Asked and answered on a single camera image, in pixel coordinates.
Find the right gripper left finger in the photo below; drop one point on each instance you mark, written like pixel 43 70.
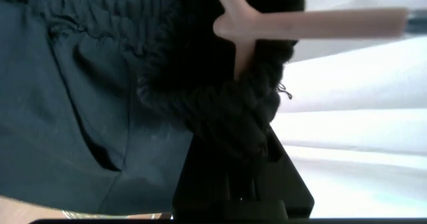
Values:
pixel 197 184

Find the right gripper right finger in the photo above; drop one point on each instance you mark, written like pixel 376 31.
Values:
pixel 290 187

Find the black shorts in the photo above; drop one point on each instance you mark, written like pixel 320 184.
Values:
pixel 83 84

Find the pink clothes hanger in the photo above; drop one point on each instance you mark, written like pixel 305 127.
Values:
pixel 317 24

